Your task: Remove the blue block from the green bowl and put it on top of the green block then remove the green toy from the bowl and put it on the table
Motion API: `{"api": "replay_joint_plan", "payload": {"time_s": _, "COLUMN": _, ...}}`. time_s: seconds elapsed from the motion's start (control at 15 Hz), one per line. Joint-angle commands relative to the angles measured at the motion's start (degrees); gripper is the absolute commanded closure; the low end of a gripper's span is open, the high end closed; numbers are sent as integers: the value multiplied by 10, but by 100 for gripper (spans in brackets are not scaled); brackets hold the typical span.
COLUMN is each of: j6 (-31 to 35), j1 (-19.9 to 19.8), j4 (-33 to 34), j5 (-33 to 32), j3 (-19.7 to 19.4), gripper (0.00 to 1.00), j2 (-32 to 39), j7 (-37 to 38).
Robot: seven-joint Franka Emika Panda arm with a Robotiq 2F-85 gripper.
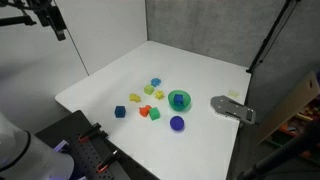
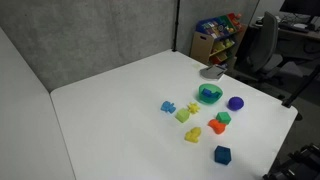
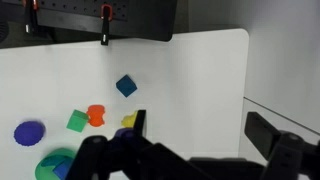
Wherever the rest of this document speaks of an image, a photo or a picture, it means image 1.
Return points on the lime green block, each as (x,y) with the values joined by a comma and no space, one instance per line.
(149,89)

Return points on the black perforated base board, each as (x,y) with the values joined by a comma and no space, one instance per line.
(83,156)

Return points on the orange toy shape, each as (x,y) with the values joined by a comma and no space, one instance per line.
(144,111)

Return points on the wooden board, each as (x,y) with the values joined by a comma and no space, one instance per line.
(290,106)

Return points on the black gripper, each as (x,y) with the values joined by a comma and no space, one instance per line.
(50,15)

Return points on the translucent green bowl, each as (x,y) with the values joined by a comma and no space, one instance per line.
(171,98)

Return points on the light blue toy shape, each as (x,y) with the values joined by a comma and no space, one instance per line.
(155,82)

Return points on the yellow toy shape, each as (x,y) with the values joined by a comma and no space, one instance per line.
(134,98)

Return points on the grey metal mounting plate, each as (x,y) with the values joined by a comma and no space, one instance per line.
(230,107)

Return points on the colourful toy shelf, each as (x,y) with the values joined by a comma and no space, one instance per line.
(311,111)

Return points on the dark blue cube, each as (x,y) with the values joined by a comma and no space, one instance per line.
(120,111)

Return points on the black orange clamp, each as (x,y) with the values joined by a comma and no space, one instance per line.
(108,161)
(90,131)

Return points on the purple-blue ball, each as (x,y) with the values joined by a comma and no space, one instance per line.
(177,123)

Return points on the thick black pole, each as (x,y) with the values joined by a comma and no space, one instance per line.
(283,154)

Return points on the teal toy block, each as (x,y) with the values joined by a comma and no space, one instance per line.
(180,106)

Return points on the purple glowing light strip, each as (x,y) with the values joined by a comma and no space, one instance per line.
(61,145)

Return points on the thin black tripod stand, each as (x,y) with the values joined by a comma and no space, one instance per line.
(266,38)

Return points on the pale yellow small piece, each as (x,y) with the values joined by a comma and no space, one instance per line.
(233,93)

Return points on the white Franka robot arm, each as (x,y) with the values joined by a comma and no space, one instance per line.
(26,156)

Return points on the small blue block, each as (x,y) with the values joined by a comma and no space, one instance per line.
(178,99)

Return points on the yellow star toy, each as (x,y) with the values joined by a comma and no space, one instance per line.
(159,95)

